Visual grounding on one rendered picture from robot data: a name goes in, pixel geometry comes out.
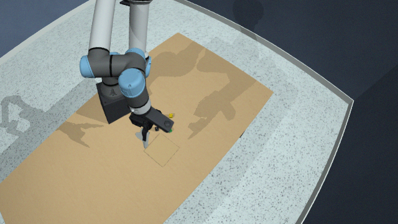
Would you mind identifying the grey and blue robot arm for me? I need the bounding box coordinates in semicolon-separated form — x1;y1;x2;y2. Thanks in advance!
80;0;174;133

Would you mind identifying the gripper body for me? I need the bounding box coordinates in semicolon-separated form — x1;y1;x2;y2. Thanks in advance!
129;106;153;130

